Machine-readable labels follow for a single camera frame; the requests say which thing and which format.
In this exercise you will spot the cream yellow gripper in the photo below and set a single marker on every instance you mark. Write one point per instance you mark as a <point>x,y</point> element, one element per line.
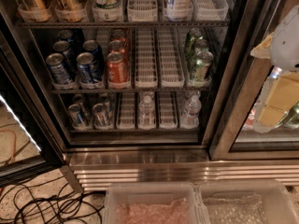
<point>286,46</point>

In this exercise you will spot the pepsi can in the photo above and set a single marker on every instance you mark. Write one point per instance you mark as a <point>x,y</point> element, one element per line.
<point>95,49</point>
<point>73,36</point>
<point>59,69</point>
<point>65,48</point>
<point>88,68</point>

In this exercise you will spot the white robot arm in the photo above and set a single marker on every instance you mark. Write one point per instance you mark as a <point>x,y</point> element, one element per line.
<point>290,26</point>

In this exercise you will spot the right fridge glass door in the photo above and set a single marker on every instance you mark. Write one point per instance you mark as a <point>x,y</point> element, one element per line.
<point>230,134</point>

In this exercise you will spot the green soda can front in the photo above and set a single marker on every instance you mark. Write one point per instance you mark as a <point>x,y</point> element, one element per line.
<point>199,65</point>

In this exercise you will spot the green soda can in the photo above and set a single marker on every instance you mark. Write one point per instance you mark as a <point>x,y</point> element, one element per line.
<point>197,47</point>
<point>193,35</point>
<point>199,65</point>

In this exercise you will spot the green soda can middle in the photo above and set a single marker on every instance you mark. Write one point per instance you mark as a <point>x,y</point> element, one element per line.
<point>197,47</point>

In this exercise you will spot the green soda can rear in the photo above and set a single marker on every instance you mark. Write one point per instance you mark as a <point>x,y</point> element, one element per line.
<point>193,35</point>

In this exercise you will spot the orange soda can front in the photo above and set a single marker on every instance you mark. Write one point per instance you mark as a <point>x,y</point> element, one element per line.
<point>117,68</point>

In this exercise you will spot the orange soda can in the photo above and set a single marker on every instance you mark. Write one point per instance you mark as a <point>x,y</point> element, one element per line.
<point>117,68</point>
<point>119,34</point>
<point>118,46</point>

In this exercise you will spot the orange soda can middle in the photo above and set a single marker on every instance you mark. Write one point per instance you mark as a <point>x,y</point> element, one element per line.
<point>118,46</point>

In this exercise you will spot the orange soda can rear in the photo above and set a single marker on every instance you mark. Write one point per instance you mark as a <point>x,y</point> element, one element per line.
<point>119,34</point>

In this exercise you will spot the silver can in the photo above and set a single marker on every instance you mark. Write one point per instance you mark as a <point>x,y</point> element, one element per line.
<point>101,115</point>
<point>77,116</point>

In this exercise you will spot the bottom left silver can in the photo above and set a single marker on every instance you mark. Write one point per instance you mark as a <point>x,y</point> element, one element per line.
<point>77,116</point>

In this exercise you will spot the open fridge door left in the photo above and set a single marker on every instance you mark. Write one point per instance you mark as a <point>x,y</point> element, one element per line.
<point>21,107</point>

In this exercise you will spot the right water bottle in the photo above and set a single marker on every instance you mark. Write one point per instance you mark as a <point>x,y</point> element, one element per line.
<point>189,117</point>

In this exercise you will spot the water bottle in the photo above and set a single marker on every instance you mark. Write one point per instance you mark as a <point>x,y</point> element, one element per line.
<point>189,117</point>
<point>146,118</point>

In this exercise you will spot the right clear plastic bin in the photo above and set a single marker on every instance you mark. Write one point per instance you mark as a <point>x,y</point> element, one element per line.
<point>248,202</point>

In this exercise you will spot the clear plastic bin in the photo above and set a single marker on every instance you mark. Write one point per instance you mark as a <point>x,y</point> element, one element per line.
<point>248,202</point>
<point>154,203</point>

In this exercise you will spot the left water bottle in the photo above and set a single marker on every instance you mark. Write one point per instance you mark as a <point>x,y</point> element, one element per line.
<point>146,118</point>

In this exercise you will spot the left clear plastic bin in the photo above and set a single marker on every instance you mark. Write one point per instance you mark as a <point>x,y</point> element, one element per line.
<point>154,203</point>

